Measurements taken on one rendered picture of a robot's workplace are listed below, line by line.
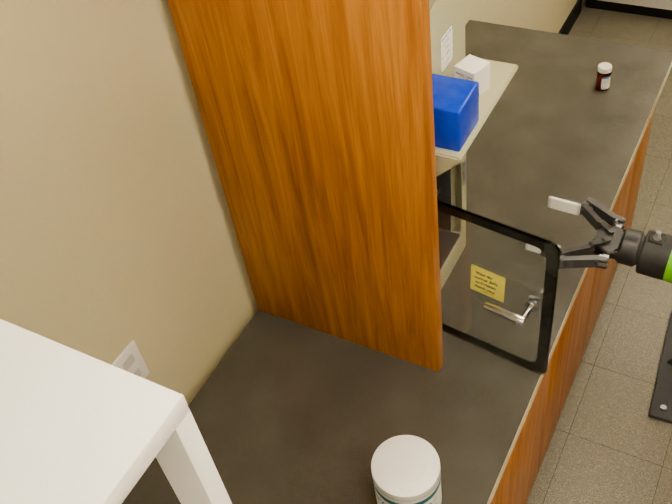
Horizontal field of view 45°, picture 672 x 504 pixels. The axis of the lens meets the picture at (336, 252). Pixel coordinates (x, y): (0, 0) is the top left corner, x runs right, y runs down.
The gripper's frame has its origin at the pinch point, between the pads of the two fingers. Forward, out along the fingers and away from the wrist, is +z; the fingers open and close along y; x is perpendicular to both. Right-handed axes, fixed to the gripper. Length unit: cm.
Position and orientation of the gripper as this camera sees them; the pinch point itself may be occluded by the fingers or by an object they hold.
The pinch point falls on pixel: (542, 222)
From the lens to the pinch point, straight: 177.4
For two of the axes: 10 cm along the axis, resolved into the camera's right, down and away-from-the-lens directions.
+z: -8.7, -2.9, 4.0
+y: -4.8, 6.6, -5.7
